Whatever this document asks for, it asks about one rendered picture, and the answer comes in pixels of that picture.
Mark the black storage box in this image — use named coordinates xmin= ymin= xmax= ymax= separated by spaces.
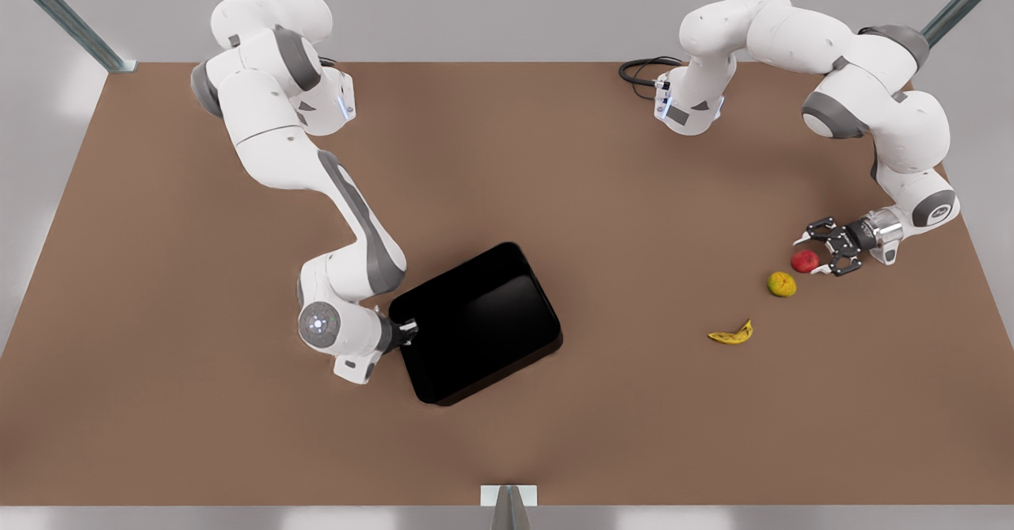
xmin=388 ymin=242 xmax=564 ymax=406

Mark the yellow banana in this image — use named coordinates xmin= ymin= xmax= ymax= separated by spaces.
xmin=707 ymin=318 xmax=754 ymax=346

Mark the black cable loop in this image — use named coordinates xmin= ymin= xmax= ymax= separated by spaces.
xmin=619 ymin=56 xmax=687 ymax=102

